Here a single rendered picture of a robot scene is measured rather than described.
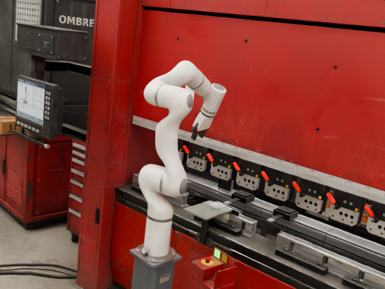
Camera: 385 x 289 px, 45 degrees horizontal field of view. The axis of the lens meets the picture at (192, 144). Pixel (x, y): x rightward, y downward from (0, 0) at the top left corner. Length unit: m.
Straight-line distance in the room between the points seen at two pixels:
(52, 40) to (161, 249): 1.57
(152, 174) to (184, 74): 0.46
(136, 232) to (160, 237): 1.21
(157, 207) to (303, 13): 1.25
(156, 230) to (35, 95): 1.49
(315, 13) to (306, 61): 0.24
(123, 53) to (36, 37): 0.57
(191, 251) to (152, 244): 0.88
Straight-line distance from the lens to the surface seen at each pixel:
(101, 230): 3.49
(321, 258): 2.67
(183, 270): 3.13
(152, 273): 2.19
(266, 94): 2.65
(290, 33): 2.60
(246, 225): 2.86
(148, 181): 2.09
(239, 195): 3.10
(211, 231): 2.88
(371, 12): 2.41
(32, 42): 3.31
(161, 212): 2.10
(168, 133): 1.98
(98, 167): 3.37
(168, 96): 1.93
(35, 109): 3.26
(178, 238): 3.08
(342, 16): 2.46
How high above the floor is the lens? 2.03
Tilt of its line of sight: 14 degrees down
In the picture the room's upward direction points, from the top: 7 degrees clockwise
